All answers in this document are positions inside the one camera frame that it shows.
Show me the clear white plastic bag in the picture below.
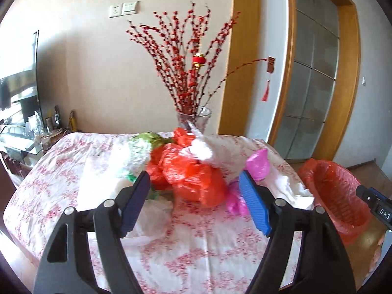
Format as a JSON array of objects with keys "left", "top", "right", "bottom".
[{"left": 187, "top": 121, "right": 222, "bottom": 167}]

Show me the light green paw-print bag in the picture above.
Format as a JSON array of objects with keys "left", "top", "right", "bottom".
[{"left": 131, "top": 131, "right": 173, "bottom": 150}]

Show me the small red lantern ornament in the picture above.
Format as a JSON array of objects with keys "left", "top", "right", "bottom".
[{"left": 192, "top": 53, "right": 206, "bottom": 68}]

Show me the red berry branch bouquet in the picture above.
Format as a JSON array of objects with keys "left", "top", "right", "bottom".
[{"left": 126, "top": 2, "right": 267, "bottom": 115}]

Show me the glass tv stand clutter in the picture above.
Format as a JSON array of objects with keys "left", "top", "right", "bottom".
[{"left": 1, "top": 107, "right": 79, "bottom": 167}]

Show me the large red plastic bag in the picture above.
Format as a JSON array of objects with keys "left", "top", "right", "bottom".
[{"left": 146, "top": 143, "right": 228, "bottom": 207}]

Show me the white foam wrap bag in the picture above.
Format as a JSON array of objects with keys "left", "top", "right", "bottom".
[{"left": 121, "top": 188, "right": 173, "bottom": 247}]

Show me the red fu tassel ornament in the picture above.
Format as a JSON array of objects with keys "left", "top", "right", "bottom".
[{"left": 262, "top": 56, "right": 275, "bottom": 102}]

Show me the small red knotted bag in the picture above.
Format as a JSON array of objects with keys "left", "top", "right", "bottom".
[{"left": 172, "top": 127, "right": 195, "bottom": 147}]

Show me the magenta plastic bag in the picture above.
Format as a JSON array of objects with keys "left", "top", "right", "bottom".
[{"left": 226, "top": 149, "right": 270, "bottom": 216}]

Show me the white plastic laundry basket bin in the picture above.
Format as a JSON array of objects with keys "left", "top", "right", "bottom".
[{"left": 298, "top": 158, "right": 373, "bottom": 246}]

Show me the red bin liner bag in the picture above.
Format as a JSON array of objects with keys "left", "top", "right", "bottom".
[{"left": 297, "top": 157, "right": 374, "bottom": 246}]

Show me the flat screen television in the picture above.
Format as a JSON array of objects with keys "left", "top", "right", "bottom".
[{"left": 1, "top": 31, "right": 42, "bottom": 127}]

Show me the glass vase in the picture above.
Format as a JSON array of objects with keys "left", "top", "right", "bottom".
[{"left": 177, "top": 106, "right": 212, "bottom": 134}]

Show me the floral white red tablecloth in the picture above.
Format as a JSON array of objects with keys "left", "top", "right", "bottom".
[{"left": 4, "top": 133, "right": 303, "bottom": 293}]

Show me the white wall switch socket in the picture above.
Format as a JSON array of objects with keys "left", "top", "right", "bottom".
[{"left": 108, "top": 1, "right": 139, "bottom": 18}]

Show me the frosted glass sliding door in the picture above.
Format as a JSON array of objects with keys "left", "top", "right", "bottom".
[{"left": 274, "top": 0, "right": 340, "bottom": 161}]

